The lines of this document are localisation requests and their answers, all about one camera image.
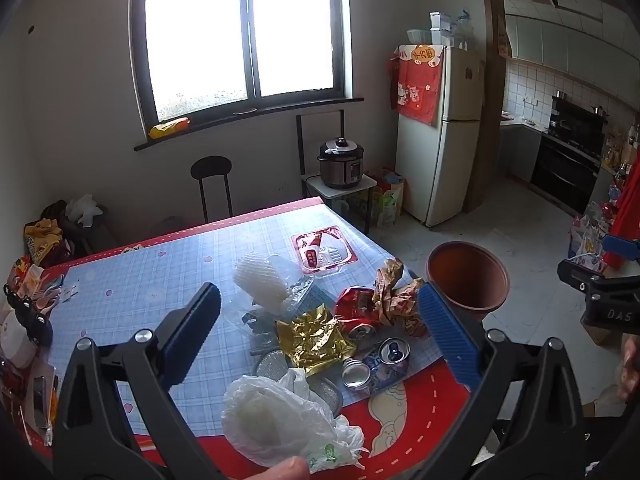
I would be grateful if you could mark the dark side chair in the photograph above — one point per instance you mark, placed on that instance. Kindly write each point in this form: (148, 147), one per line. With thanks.
(95, 235)

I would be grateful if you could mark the silver black rice cooker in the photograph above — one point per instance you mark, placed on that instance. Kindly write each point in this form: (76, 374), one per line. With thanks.
(340, 165)

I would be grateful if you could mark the pastel plastic item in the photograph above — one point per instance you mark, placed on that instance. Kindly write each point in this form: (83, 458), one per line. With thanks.
(49, 292)

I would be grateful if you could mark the orange snack pack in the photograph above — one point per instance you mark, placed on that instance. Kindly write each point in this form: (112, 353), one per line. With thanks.
(25, 275)

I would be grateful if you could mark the dark window sill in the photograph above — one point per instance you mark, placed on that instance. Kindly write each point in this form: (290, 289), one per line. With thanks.
(240, 119)

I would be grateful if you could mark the white foam fruit net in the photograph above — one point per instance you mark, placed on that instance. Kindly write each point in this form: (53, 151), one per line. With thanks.
(260, 282)

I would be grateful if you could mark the crumpled brown snack wrapper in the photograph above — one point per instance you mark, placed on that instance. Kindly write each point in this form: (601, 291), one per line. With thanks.
(395, 295)

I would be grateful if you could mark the crushed red drink can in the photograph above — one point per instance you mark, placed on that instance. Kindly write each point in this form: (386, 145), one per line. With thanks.
(352, 305)

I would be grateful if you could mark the small white packet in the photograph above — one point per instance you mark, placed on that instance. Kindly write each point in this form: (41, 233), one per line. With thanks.
(69, 293)

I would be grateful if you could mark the blue plaid tablecloth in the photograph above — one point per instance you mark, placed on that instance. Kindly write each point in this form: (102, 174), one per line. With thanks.
(150, 270)

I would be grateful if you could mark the brown plastic bin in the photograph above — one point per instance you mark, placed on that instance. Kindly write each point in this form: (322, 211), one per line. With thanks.
(470, 280)

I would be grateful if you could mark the crumpled white plastic bag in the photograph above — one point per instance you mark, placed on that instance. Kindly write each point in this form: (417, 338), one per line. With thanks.
(82, 209)

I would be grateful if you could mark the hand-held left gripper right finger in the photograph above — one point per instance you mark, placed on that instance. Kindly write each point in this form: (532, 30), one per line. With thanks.
(447, 330)

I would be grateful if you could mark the green orange shopping bag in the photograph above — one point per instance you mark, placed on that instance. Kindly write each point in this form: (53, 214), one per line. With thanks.
(387, 200)

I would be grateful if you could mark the grey kitchen base cabinet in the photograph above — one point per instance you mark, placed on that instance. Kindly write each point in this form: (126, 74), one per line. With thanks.
(520, 152)

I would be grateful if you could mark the clear plastic bag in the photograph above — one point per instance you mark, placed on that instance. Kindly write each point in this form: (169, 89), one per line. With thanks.
(462, 30)

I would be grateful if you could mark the red fabric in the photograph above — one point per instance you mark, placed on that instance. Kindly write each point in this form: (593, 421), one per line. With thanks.
(627, 205)

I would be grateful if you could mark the red white plastic tray package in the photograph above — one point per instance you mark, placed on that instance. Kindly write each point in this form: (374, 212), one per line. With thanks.
(320, 252)

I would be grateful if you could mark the black round stool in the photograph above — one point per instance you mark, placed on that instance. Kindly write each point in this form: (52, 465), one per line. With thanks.
(210, 166)

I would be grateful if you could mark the red printed cloth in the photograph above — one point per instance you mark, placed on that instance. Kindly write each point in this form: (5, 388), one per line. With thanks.
(417, 90)

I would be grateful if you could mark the yellow snack bags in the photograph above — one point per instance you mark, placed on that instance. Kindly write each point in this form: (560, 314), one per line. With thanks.
(42, 240)

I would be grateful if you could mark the black integrated stove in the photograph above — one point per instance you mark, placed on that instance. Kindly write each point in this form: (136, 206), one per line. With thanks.
(565, 165)

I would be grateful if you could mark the blue white drink can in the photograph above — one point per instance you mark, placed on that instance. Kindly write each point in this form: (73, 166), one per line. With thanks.
(356, 375)
(395, 355)

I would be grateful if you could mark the crumpled clear plastic film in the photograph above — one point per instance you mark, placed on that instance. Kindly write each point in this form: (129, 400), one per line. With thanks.
(255, 327)

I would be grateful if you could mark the pile of colourful packages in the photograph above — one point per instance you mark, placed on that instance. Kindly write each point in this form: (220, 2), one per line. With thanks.
(590, 240)

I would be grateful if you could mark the white refrigerator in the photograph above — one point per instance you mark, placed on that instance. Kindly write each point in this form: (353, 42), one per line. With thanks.
(425, 170)

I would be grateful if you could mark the black bag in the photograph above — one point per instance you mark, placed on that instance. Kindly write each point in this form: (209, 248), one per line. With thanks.
(54, 210)

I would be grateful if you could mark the small white side table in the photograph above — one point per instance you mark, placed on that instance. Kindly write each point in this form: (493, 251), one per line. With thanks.
(345, 192)

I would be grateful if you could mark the white bag with green print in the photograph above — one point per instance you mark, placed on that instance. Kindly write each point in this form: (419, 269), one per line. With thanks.
(265, 415)

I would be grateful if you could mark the window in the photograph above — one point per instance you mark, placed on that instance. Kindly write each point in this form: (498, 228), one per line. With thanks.
(200, 35)

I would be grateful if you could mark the yellow orange snack bag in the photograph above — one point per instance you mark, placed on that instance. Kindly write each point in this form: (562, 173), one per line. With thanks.
(170, 128)

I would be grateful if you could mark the black metal rack frame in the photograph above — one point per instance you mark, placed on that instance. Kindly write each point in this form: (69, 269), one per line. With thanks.
(300, 155)

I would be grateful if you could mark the gold foil wrapper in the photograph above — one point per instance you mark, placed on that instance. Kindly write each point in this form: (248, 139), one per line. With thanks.
(310, 340)

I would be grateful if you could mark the pale kitchen wall cabinets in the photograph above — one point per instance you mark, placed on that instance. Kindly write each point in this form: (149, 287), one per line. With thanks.
(550, 45)

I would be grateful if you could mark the person's left hand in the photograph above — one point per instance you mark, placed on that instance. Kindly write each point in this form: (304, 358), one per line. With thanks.
(287, 467)

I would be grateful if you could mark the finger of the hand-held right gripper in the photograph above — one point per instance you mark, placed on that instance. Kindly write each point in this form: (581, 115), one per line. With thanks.
(575, 272)
(620, 247)

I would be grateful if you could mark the person's right hand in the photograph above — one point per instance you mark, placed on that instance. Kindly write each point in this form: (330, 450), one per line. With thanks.
(629, 370)

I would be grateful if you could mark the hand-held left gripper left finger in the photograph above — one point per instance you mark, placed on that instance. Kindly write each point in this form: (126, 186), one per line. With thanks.
(195, 330)

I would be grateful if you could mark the clear plastic bowl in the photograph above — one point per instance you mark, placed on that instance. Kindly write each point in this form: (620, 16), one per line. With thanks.
(417, 36)

